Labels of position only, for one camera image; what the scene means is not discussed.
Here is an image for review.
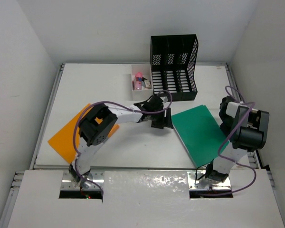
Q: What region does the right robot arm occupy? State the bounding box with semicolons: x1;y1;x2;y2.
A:
205;96;270;182

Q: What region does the brown white stamp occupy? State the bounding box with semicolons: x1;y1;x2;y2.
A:
143;79;152;89

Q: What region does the white storage box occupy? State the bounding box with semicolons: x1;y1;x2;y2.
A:
131;63;153;101

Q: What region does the pink glue bottle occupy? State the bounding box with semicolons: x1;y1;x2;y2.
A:
133;72;143;90

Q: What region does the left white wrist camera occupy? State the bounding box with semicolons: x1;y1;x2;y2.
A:
158;94;170;103

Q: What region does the orange notebook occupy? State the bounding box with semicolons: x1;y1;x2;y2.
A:
47;103;120;164

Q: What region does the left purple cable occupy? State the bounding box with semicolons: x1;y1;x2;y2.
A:
72;89;173;198

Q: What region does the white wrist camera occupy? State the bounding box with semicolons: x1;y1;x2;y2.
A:
226;102;241;118
158;94;170;103

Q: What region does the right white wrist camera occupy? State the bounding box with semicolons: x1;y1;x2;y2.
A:
226;102;241;118

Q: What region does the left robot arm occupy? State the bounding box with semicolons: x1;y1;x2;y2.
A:
68;90;173;188

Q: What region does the green notebook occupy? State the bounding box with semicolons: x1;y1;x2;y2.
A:
171;105;226;167

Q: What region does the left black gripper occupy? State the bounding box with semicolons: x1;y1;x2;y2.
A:
150;107;172;129

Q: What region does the black mesh file organizer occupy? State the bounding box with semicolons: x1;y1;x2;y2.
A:
150;34;199;101

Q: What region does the white front cover panel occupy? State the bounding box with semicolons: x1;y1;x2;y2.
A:
9;169;284;228

